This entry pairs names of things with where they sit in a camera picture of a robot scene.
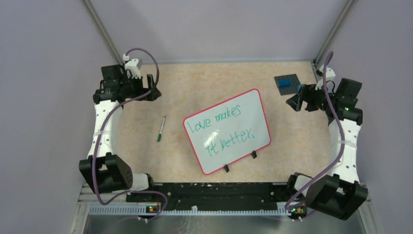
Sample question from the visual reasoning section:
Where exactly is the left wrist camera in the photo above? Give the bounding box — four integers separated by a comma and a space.
123, 54, 143, 79

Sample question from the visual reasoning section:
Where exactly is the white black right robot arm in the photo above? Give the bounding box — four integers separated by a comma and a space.
285, 78, 368, 220

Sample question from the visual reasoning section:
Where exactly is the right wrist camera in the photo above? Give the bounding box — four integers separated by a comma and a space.
315, 65, 336, 90

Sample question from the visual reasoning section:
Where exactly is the green white marker pen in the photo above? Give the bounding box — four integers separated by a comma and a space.
159, 116, 166, 134

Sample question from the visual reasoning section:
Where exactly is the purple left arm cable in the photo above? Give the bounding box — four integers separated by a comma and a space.
92, 47, 169, 223

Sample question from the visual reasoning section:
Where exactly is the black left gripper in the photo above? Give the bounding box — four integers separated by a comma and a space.
119, 73, 160, 101

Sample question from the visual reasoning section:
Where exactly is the grey lego baseplate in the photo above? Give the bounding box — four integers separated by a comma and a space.
274, 74, 301, 96

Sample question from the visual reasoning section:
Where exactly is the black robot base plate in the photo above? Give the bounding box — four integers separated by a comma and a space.
126, 182, 296, 212

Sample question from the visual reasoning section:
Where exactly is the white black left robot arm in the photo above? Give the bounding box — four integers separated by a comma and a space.
79, 65, 162, 202

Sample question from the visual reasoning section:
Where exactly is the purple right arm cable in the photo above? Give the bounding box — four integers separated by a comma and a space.
283, 50, 345, 221

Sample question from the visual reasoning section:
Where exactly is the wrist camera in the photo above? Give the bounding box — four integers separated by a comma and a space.
123, 54, 143, 79
315, 65, 336, 90

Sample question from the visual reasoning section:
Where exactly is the white toothed cable duct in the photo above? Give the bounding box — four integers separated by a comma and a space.
89, 205, 290, 216

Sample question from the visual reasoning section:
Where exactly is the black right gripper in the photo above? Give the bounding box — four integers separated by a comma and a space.
286, 81, 338, 112

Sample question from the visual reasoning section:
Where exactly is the dark blue lego brick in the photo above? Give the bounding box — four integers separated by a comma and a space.
278, 79, 292, 88

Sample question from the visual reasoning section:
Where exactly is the pink framed whiteboard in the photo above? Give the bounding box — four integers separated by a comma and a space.
183, 89, 272, 175

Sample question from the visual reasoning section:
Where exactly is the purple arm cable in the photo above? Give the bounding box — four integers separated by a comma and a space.
283, 50, 345, 221
92, 47, 169, 223

